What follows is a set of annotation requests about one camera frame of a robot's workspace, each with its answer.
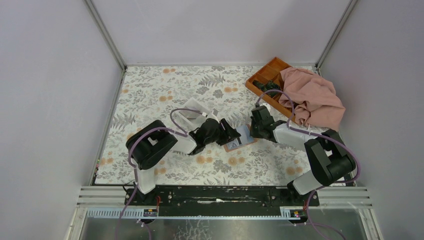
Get orange wooden tray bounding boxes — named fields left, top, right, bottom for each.
left=245, top=57, right=292, bottom=117

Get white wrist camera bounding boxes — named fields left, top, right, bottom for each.
left=201, top=112, right=220, bottom=123
left=255, top=102, right=271, bottom=112

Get tan leather card holder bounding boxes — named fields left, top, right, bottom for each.
left=223, top=124, right=259, bottom=153

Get dark green items in tray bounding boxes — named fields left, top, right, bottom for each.
left=252, top=80, right=281, bottom=98

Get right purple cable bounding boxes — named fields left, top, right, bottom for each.
left=255, top=89, right=362, bottom=240

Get silver cards in box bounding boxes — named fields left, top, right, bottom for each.
left=181, top=109, right=202, bottom=120

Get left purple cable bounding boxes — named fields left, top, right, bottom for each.
left=114, top=108, right=208, bottom=240

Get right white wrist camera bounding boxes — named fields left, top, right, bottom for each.
left=255, top=102, right=271, bottom=112

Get floral table mat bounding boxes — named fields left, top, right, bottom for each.
left=94, top=65, right=347, bottom=186

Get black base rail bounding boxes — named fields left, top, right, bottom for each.
left=123, top=185, right=320, bottom=217

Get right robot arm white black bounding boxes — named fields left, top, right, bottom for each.
left=250, top=105, right=357, bottom=206

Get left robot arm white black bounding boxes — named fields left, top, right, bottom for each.
left=125, top=118, right=241, bottom=206

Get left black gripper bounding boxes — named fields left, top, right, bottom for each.
left=203, top=118, right=240, bottom=146

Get pink cloth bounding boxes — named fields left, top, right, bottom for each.
left=278, top=67, right=346, bottom=131

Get white plastic card box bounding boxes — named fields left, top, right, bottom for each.
left=176, top=97, right=218, bottom=131

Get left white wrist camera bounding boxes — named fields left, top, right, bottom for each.
left=201, top=112, right=220, bottom=123

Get purple cable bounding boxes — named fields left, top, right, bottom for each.
left=255, top=89, right=362, bottom=240
left=114, top=108, right=208, bottom=240

